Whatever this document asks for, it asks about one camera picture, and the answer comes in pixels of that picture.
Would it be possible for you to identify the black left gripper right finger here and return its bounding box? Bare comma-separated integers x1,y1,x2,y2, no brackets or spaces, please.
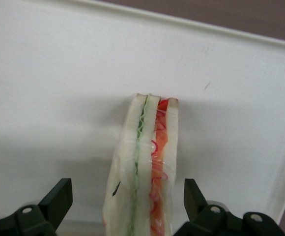
173,178,285,236

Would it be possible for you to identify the cream plastic serving tray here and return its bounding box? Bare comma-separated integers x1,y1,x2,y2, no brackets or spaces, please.
0,0,285,236

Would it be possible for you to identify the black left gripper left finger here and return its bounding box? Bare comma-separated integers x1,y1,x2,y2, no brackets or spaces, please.
0,178,73,236

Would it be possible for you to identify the triangular sandwich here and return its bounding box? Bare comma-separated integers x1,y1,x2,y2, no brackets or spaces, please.
102,92,180,236

